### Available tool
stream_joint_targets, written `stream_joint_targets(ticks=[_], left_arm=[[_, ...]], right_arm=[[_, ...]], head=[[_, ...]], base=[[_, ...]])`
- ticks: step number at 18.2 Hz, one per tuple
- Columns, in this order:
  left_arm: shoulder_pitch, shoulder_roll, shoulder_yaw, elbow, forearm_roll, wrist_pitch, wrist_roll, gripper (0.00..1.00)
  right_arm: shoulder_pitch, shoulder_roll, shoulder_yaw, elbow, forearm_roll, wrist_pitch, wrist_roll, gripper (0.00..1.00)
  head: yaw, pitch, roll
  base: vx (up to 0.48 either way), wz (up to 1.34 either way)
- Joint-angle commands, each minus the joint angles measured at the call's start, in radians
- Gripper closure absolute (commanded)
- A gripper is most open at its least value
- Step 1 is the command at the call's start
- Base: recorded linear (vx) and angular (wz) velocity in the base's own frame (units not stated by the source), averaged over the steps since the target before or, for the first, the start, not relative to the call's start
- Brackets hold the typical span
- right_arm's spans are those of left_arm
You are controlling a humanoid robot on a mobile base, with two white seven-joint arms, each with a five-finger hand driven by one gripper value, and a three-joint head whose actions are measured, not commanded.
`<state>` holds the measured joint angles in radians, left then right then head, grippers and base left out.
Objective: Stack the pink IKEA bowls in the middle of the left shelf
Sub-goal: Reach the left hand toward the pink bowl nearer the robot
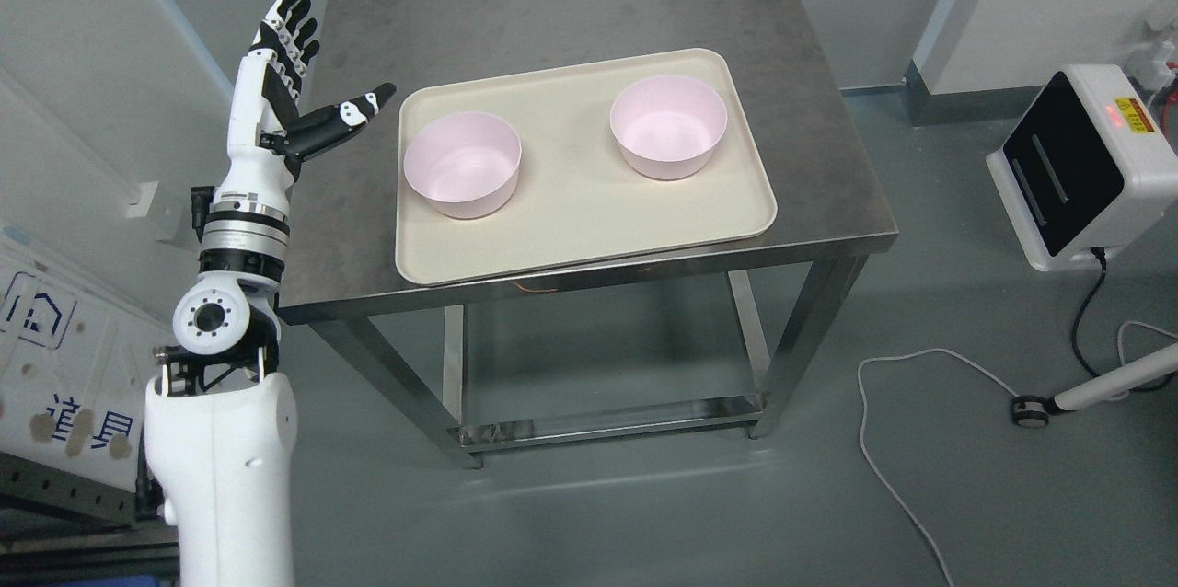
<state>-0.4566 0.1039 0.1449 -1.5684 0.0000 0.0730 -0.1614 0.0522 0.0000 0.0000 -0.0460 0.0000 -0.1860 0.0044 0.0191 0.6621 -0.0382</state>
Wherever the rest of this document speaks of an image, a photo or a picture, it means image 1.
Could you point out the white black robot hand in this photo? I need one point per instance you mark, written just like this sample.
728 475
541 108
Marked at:
268 138

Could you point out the pink bowl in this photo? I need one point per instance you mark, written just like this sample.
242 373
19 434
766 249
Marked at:
668 126
465 165

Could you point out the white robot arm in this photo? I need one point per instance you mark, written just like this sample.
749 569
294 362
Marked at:
220 421

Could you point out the white printed board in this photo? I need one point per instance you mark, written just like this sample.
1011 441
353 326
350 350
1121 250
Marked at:
74 363

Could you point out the beige plastic tray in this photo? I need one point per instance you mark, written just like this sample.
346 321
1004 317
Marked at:
577 201

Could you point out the stainless steel table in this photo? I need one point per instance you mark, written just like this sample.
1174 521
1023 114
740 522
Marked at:
788 211

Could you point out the white stand leg with caster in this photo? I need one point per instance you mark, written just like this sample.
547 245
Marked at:
1034 412

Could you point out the white black box device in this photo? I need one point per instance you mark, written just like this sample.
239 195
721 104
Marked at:
1086 168

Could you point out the white wall socket box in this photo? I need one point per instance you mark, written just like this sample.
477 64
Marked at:
158 214

